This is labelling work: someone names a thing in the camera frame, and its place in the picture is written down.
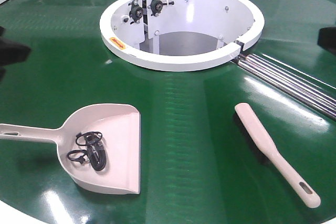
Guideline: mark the right black bearing block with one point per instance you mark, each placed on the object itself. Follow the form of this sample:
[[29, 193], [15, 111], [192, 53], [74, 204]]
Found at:
[[156, 6]]

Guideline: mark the steel rollers right seam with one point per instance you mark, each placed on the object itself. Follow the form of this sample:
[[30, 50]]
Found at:
[[288, 82]]

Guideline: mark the black bearing block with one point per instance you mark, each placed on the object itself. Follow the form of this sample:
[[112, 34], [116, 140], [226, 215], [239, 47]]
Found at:
[[136, 12], [156, 6]]

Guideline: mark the left black bearing block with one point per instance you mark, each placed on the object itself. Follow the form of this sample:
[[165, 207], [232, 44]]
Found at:
[[136, 12]]

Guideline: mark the pink plastic dustpan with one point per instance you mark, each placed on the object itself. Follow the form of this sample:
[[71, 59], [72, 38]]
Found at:
[[119, 125]]

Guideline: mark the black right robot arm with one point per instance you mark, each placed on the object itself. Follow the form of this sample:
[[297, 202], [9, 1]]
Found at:
[[327, 39]]

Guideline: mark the beige hand brush black bristles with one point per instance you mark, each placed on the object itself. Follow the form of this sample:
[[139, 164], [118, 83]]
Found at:
[[266, 145]]

